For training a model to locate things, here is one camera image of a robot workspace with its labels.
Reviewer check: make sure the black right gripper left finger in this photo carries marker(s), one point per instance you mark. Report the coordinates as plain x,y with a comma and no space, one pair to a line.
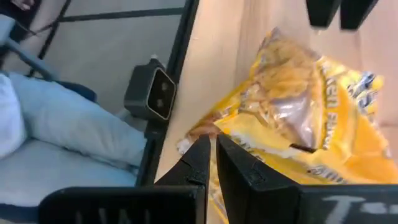
192,171

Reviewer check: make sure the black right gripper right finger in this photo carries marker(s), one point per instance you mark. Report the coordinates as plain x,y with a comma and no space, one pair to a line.
248,193

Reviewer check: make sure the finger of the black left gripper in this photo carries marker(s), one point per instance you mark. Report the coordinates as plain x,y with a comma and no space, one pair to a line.
357,12
323,12

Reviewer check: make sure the yellow Maruchan chicken ramen pack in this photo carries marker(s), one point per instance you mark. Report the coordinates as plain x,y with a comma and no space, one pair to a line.
357,169
286,77

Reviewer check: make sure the person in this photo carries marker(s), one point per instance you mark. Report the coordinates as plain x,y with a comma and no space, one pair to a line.
62,115

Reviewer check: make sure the person's hand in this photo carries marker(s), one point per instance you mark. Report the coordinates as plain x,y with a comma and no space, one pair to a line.
23,3

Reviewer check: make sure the black table-level camera box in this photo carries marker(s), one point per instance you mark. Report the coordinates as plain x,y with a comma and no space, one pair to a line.
140,90

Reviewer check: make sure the grey chair frame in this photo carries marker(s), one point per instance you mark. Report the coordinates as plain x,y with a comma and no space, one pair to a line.
6,29

